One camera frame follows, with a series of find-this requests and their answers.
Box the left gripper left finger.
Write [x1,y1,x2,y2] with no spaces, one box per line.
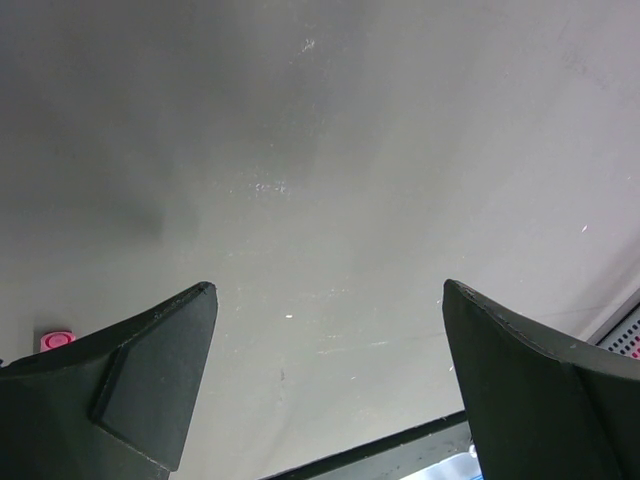
[1,282,218,479]

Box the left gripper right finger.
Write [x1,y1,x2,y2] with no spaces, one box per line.
[442,279,639,479]

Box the pink white marker pen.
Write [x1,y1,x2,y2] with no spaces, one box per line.
[39,331,76,353]

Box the white plastic laundry basket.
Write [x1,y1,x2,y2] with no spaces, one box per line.
[588,290,639,360]

